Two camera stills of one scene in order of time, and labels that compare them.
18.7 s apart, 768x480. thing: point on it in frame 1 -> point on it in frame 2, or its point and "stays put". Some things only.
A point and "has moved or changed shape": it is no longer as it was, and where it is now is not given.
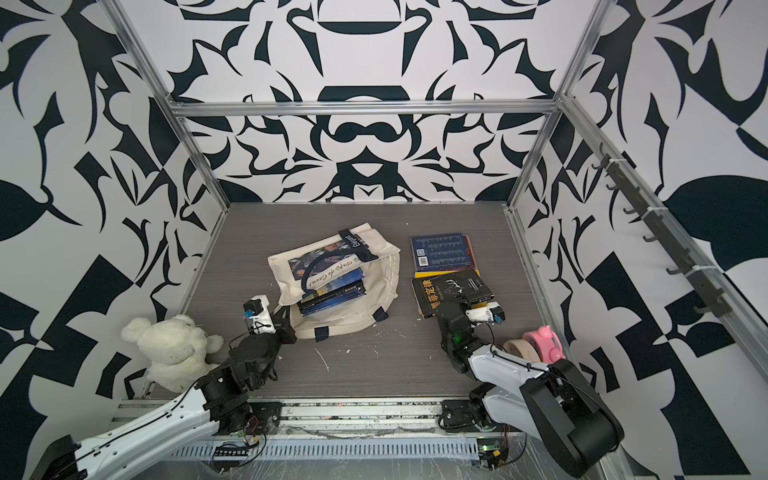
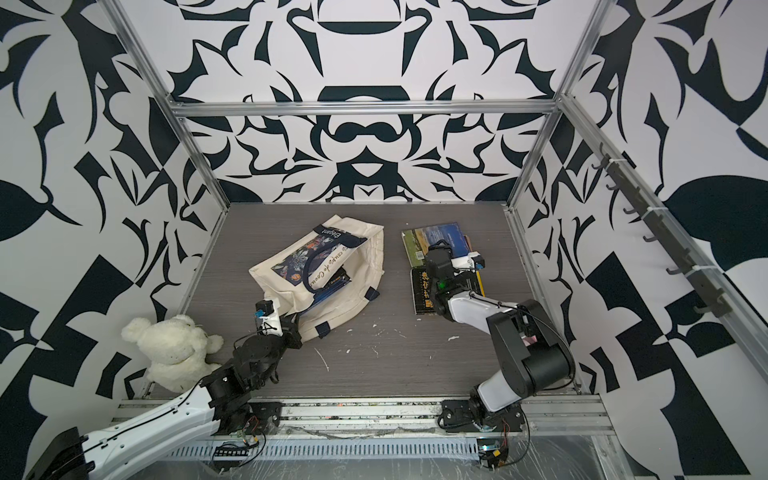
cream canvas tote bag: x=380 y=260 has moved or changed shape
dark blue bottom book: x=305 y=311 -> x=338 y=281
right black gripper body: x=446 y=348 -> x=444 y=249
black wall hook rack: x=660 y=228 stays put
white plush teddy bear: x=175 y=349 stays put
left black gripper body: x=274 y=345 stays put
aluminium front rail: x=312 y=418 stays put
